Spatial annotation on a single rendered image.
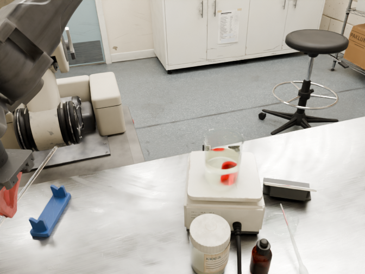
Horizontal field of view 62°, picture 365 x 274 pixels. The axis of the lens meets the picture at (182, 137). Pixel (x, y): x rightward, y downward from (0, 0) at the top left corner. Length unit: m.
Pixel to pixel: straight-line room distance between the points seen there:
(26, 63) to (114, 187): 0.34
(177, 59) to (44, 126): 1.99
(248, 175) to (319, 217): 0.16
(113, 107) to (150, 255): 0.98
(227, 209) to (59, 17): 0.36
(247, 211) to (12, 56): 0.39
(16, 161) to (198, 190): 0.27
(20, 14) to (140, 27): 3.04
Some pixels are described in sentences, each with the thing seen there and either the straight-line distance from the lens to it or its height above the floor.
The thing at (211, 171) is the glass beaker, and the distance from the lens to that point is 0.48.
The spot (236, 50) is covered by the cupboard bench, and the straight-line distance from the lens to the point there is 3.18.
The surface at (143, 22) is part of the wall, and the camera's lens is 3.42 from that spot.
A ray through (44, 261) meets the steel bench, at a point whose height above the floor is 0.75.
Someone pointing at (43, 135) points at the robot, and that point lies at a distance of 1.19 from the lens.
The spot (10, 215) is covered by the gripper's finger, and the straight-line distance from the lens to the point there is 0.52.
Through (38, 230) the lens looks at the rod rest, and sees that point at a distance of 0.61.
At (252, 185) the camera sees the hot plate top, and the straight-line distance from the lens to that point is 0.52.
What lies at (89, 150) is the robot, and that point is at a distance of 1.42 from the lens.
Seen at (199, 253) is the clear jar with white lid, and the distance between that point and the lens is 0.46.
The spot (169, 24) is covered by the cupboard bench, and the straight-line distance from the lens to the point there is 2.87.
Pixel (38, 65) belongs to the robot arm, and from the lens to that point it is 0.41.
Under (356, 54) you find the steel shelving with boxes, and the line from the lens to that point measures 3.17.
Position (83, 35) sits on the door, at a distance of 3.38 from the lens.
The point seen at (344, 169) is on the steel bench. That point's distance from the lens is 0.74.
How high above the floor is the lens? 1.19
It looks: 35 degrees down
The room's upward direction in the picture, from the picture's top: 2 degrees counter-clockwise
